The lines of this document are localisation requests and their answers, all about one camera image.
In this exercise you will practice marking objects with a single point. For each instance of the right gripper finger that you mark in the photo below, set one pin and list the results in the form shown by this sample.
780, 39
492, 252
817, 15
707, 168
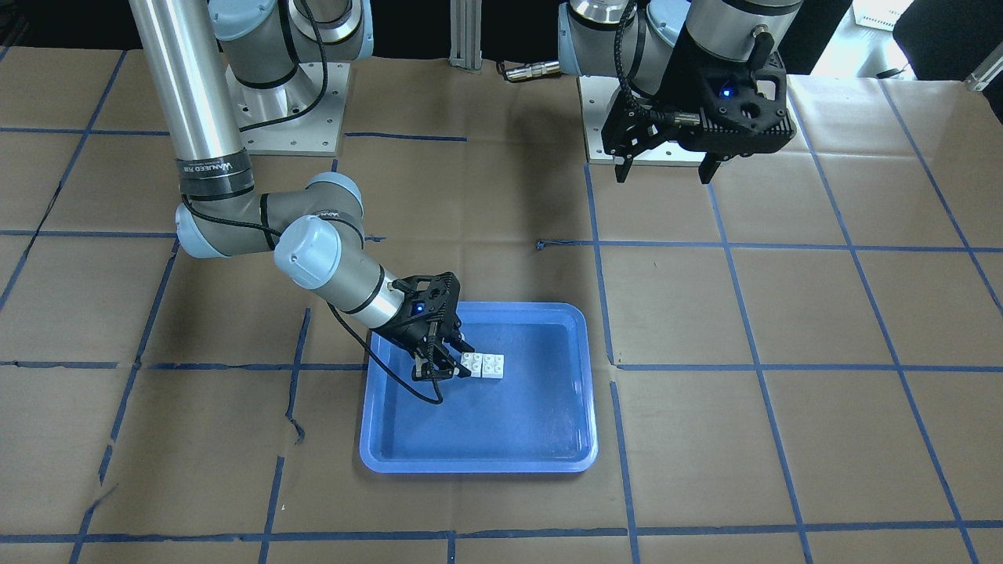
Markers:
433, 362
457, 341

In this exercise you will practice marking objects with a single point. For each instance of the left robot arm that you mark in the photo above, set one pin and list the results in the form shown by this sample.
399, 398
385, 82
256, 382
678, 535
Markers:
651, 30

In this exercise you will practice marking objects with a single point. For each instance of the white block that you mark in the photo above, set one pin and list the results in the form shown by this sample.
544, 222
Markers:
473, 362
492, 366

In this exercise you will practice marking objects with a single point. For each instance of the aluminium frame post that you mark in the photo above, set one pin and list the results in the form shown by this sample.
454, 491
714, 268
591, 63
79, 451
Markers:
465, 36

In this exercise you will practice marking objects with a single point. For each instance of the blue plastic tray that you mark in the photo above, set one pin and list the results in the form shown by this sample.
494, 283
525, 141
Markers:
539, 418

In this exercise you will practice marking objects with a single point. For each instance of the brown paper table cover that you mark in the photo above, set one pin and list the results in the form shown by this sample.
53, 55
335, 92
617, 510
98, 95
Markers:
799, 362

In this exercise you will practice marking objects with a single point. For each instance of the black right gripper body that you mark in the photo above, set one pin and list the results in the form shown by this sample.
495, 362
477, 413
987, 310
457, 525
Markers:
407, 333

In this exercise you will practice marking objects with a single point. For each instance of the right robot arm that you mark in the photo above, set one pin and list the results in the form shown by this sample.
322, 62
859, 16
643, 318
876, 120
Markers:
316, 234

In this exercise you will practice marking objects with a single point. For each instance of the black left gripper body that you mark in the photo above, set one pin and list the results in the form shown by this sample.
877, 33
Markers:
675, 88

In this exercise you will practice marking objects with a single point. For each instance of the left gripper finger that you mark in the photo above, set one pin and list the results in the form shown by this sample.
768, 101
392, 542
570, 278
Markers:
710, 164
623, 165

